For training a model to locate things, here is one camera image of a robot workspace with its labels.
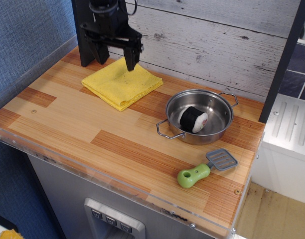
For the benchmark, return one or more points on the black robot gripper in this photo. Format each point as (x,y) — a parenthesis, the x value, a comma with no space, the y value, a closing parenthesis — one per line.
(110,27)

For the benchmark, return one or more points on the yellow table cloth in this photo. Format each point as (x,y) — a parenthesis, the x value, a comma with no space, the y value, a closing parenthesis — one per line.
(119,87)

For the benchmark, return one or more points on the clear acrylic table edge guard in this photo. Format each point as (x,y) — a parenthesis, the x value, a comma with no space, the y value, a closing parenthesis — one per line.
(144,166)

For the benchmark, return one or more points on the plush sushi roll toy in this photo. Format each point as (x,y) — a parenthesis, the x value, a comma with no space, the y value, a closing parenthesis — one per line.
(192,119)

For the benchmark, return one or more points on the green grey toy spatula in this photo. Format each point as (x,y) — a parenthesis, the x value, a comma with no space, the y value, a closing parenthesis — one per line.
(220,159)

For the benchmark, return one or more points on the silver dispenser button panel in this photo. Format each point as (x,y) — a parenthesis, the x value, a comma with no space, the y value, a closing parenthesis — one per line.
(108,223)

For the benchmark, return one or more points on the white grooved side counter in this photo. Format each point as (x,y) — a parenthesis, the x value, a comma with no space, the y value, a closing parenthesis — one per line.
(280,162)

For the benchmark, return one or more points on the yellow object bottom left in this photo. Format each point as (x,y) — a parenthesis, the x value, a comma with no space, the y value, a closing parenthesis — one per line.
(10,234)

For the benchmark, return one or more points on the dark grey left post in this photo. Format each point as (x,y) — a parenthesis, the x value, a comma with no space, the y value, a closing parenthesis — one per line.
(82,14)

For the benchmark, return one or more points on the dark grey post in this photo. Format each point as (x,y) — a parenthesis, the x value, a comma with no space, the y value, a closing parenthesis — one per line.
(290,45)
(82,14)

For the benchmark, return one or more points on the dark grey right post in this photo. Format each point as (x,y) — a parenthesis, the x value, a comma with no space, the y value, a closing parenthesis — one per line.
(290,45)

